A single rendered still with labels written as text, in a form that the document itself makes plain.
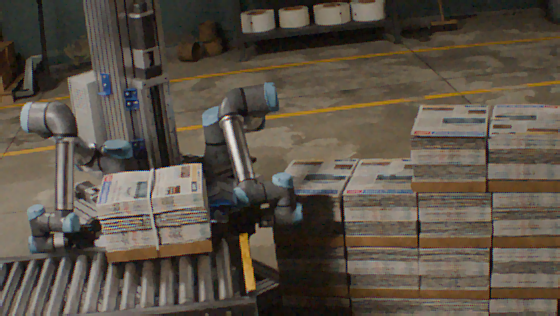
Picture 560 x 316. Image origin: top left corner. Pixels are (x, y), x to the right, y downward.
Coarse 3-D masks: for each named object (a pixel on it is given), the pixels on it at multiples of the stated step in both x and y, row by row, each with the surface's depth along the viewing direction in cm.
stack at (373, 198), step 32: (320, 160) 352; (352, 160) 348; (384, 160) 344; (320, 192) 320; (352, 192) 317; (384, 192) 313; (448, 192) 305; (480, 192) 302; (512, 192) 298; (544, 192) 294; (320, 224) 323; (352, 224) 320; (384, 224) 316; (416, 224) 313; (448, 224) 309; (480, 224) 305; (512, 224) 301; (544, 224) 297; (288, 256) 332; (320, 256) 328; (352, 256) 324; (384, 256) 320; (416, 256) 317; (448, 256) 313; (480, 256) 309; (512, 256) 306; (544, 256) 301; (384, 288) 326; (416, 288) 322; (448, 288) 318; (480, 288) 314; (512, 288) 310; (544, 288) 306
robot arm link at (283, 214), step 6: (294, 204) 306; (300, 204) 309; (276, 210) 307; (282, 210) 306; (288, 210) 305; (294, 210) 307; (300, 210) 307; (276, 216) 306; (282, 216) 306; (288, 216) 306; (294, 216) 306; (300, 216) 307; (276, 222) 307; (282, 222) 307; (288, 222) 307; (294, 222) 308
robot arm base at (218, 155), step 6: (210, 144) 361; (216, 144) 360; (222, 144) 361; (210, 150) 362; (216, 150) 361; (222, 150) 361; (228, 150) 362; (204, 156) 366; (210, 156) 362; (216, 156) 362; (222, 156) 361; (228, 156) 362; (204, 162) 366; (210, 162) 362; (216, 162) 361; (222, 162) 361; (228, 162) 362
